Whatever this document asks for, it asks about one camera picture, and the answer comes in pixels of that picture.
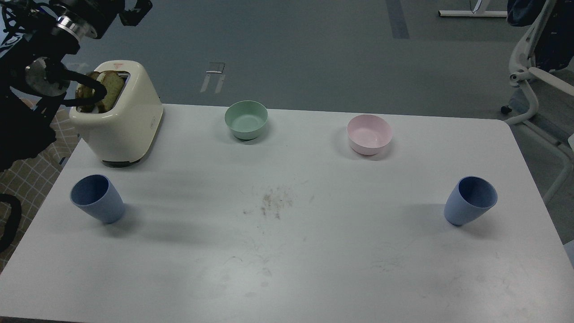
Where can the toast slice back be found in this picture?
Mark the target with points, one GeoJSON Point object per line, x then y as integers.
{"type": "Point", "coordinates": [83, 91]}

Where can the blue cup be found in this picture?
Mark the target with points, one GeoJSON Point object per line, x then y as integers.
{"type": "Point", "coordinates": [96, 196]}
{"type": "Point", "coordinates": [470, 199]}

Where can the toast slice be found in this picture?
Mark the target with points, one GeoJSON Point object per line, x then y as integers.
{"type": "Point", "coordinates": [83, 91]}
{"type": "Point", "coordinates": [113, 83]}

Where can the pink bowl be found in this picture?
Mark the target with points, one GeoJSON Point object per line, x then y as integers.
{"type": "Point", "coordinates": [368, 134]}

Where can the white desk foot bar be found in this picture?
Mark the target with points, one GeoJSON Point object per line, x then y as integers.
{"type": "Point", "coordinates": [469, 13]}

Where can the cream toaster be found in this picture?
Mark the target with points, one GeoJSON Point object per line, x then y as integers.
{"type": "Point", "coordinates": [123, 135]}

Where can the green bowl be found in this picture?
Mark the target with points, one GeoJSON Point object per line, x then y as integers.
{"type": "Point", "coordinates": [246, 119]}

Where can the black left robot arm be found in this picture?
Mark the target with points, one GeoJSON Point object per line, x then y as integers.
{"type": "Point", "coordinates": [34, 81]}

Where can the toast slice front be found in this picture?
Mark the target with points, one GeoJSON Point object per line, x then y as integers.
{"type": "Point", "coordinates": [113, 83]}

